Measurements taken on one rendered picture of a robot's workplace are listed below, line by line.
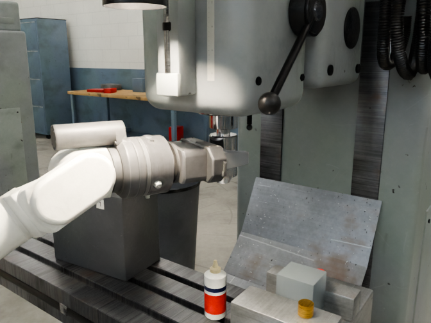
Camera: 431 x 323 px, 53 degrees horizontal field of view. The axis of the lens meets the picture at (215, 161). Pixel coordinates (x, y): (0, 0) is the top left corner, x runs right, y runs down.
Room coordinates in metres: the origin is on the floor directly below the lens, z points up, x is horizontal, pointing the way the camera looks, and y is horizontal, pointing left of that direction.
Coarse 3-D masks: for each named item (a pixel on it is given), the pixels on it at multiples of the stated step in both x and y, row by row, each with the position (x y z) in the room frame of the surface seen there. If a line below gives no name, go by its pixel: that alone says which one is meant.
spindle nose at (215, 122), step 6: (210, 120) 0.68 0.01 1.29; (216, 120) 0.67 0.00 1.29; (222, 120) 0.67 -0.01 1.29; (228, 120) 0.67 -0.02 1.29; (234, 120) 0.68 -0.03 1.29; (210, 126) 0.68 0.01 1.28; (216, 126) 0.67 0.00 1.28; (222, 126) 0.67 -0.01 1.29; (228, 126) 0.67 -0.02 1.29; (234, 126) 0.68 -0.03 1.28
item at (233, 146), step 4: (216, 144) 0.67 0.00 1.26; (220, 144) 0.67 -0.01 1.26; (224, 144) 0.67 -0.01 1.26; (228, 144) 0.67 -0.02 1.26; (232, 144) 0.67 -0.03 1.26; (236, 144) 0.68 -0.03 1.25; (224, 148) 0.67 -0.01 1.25; (228, 148) 0.67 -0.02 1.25; (232, 148) 0.67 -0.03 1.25; (236, 148) 0.68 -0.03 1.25; (236, 168) 0.68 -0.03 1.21; (228, 172) 0.67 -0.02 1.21; (232, 172) 0.67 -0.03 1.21; (236, 172) 0.68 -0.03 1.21; (224, 176) 0.67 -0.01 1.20; (228, 176) 0.67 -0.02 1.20; (232, 176) 0.67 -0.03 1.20
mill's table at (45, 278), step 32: (32, 256) 0.97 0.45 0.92; (32, 288) 0.86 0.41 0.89; (64, 288) 0.80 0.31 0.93; (96, 288) 0.82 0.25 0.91; (128, 288) 0.80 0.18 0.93; (160, 288) 0.80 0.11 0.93; (192, 288) 0.80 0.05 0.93; (64, 320) 0.80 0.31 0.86; (96, 320) 0.73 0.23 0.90; (128, 320) 0.69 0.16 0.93; (160, 320) 0.71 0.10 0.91; (192, 320) 0.69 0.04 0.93; (224, 320) 0.70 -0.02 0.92
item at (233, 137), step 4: (212, 136) 0.68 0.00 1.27; (216, 136) 0.67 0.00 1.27; (220, 136) 0.67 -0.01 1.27; (224, 136) 0.67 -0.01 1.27; (228, 136) 0.67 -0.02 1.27; (232, 136) 0.68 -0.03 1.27; (236, 136) 0.68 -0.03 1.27; (212, 140) 0.68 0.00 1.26; (216, 140) 0.67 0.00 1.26; (220, 140) 0.67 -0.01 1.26; (224, 140) 0.67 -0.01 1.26; (228, 140) 0.67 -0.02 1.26; (232, 140) 0.67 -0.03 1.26; (236, 140) 0.68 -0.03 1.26
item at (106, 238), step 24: (96, 216) 0.86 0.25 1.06; (120, 216) 0.83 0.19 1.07; (144, 216) 0.89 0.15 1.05; (72, 240) 0.90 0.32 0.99; (96, 240) 0.86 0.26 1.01; (120, 240) 0.83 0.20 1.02; (144, 240) 0.88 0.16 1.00; (96, 264) 0.87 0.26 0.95; (120, 264) 0.83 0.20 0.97; (144, 264) 0.88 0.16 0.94
